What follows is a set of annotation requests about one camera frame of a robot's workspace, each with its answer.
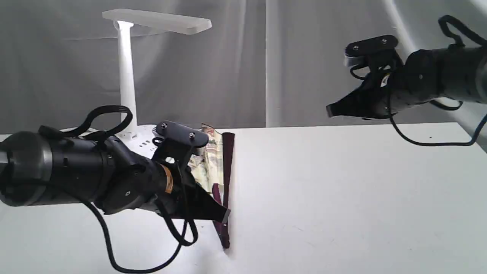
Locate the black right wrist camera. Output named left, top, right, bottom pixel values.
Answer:
left=343, top=34, right=404, bottom=68

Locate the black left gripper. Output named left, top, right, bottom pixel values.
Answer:
left=95, top=156, right=230, bottom=223

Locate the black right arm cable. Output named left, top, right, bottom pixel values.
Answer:
left=349, top=15, right=487, bottom=147

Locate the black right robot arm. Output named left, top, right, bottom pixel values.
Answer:
left=326, top=47, right=486, bottom=119

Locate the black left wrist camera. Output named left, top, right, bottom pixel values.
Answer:
left=151, top=120, right=209, bottom=169

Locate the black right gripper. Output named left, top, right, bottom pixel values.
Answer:
left=326, top=66, right=413, bottom=119

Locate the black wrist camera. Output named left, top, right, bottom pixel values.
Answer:
left=343, top=34, right=404, bottom=68
left=151, top=120, right=209, bottom=169

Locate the grey backdrop curtain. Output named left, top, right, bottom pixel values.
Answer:
left=0, top=0, right=486, bottom=134

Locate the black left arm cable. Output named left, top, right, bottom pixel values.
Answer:
left=38, top=105, right=199, bottom=274

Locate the white desk lamp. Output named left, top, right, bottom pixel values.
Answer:
left=102, top=9, right=212, bottom=158

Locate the painted paper folding fan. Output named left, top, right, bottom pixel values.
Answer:
left=188, top=124, right=236, bottom=250

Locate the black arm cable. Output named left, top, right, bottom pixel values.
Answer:
left=38, top=105, right=199, bottom=274
left=349, top=15, right=487, bottom=147

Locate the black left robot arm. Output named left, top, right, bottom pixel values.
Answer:
left=1, top=131, right=230, bottom=222

